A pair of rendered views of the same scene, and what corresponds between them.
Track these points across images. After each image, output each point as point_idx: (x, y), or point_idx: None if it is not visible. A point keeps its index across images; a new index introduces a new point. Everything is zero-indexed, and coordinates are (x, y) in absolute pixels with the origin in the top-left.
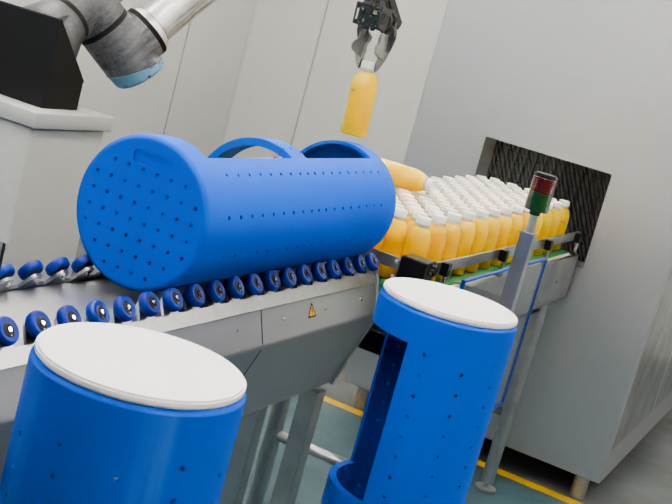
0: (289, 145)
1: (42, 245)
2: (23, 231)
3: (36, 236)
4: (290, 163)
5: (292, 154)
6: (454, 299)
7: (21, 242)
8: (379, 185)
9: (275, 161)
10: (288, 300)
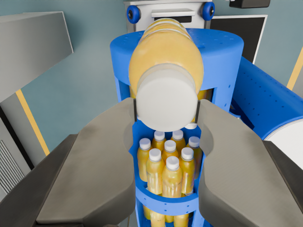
0: (184, 204)
1: (1, 64)
2: (3, 87)
3: (0, 74)
4: (199, 211)
5: (194, 208)
6: (300, 147)
7: (8, 84)
8: (233, 89)
9: (196, 222)
10: None
